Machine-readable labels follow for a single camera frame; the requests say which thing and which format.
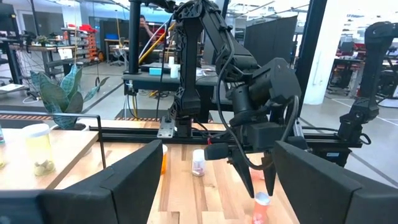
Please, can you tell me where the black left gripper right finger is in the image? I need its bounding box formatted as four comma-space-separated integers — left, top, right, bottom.
272, 140, 398, 224

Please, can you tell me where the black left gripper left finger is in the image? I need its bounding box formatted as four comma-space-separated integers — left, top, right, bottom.
0, 139, 164, 224

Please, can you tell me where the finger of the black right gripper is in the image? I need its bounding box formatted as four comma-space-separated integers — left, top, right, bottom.
262, 152, 277, 197
229, 149, 256, 199

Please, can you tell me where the small clear bottle green label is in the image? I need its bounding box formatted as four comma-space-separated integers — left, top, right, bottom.
192, 148, 206, 177

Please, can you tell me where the orange vial white cap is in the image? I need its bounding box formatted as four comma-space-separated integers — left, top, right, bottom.
160, 144, 169, 175

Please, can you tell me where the yellow-green vial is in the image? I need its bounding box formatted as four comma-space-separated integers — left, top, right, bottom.
21, 123, 56, 177

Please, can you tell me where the black controller box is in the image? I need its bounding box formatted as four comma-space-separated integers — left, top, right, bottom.
310, 148, 354, 167

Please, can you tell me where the black partition panel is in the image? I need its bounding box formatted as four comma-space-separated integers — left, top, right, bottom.
244, 15, 299, 68

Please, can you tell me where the white plastic container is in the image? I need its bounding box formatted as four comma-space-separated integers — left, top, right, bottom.
169, 63, 181, 80

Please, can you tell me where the dark grey desk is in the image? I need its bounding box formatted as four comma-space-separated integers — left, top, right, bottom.
121, 63, 237, 124

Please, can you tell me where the green snake plant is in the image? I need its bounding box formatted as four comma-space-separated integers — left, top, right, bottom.
29, 63, 110, 130

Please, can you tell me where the yellow diagonal pole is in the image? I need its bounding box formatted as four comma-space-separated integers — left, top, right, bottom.
138, 21, 177, 66

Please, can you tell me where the person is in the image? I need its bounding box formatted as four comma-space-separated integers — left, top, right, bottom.
138, 14, 155, 54

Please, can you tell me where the black desk pole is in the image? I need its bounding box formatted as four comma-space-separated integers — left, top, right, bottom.
127, 0, 143, 75

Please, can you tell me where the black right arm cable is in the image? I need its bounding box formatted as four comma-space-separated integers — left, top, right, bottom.
216, 27, 300, 171

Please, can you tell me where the wooden shelf black metal frame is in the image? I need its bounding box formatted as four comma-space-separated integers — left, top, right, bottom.
0, 110, 107, 191

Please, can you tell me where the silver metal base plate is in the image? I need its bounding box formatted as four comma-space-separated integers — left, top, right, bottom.
157, 116, 175, 139

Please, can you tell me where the black metal rig frame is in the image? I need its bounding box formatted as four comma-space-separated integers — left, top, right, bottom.
98, 0, 364, 150

